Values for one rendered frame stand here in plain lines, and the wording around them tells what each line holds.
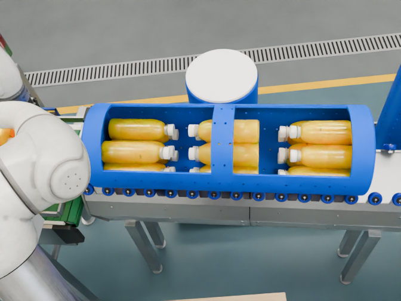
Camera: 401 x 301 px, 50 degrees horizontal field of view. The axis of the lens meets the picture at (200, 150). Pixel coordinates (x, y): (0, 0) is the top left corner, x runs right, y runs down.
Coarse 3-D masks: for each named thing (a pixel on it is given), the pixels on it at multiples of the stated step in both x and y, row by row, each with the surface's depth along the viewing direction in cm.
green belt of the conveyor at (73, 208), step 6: (78, 132) 176; (78, 198) 160; (54, 204) 159; (66, 204) 158; (72, 204) 158; (78, 204) 159; (48, 210) 157; (54, 210) 157; (66, 210) 157; (72, 210) 157; (78, 210) 158; (60, 216) 156; (66, 216) 155; (72, 216) 156; (78, 216) 157; (72, 222) 155; (78, 222) 157
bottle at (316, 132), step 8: (304, 128) 131; (312, 128) 130; (320, 128) 129; (328, 128) 129; (336, 128) 128; (344, 128) 128; (304, 136) 131; (312, 136) 130; (320, 136) 129; (328, 136) 129; (336, 136) 129; (344, 136) 128; (320, 144) 132; (328, 144) 131; (336, 144) 131; (344, 144) 130
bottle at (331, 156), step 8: (304, 152) 131; (312, 152) 130; (320, 152) 129; (328, 152) 129; (336, 152) 129; (344, 152) 128; (304, 160) 131; (312, 160) 130; (320, 160) 129; (328, 160) 129; (336, 160) 129; (344, 160) 128; (328, 168) 132; (336, 168) 131; (344, 168) 131
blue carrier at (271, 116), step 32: (96, 128) 134; (224, 128) 129; (352, 128) 124; (96, 160) 134; (192, 160) 156; (224, 160) 128; (352, 160) 123; (288, 192) 135; (320, 192) 133; (352, 192) 131
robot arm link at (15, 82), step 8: (0, 48) 113; (0, 56) 112; (8, 56) 116; (0, 64) 113; (8, 64) 115; (0, 72) 113; (8, 72) 116; (16, 72) 119; (0, 80) 115; (8, 80) 117; (16, 80) 119; (0, 88) 116; (8, 88) 118; (16, 88) 121; (0, 96) 120; (8, 96) 121
